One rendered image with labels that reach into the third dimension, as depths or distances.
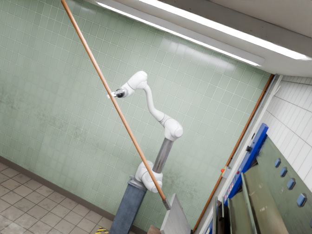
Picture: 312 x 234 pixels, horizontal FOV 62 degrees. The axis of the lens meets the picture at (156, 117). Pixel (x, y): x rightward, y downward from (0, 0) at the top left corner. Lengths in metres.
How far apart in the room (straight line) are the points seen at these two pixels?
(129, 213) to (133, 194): 0.24
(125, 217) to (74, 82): 1.80
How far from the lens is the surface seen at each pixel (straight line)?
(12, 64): 4.12
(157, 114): 2.48
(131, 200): 2.93
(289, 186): 1.49
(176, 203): 2.40
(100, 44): 3.39
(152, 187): 2.60
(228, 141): 3.16
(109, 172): 3.61
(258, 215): 1.70
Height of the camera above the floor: 2.42
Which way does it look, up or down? 14 degrees down
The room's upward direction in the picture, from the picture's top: 22 degrees clockwise
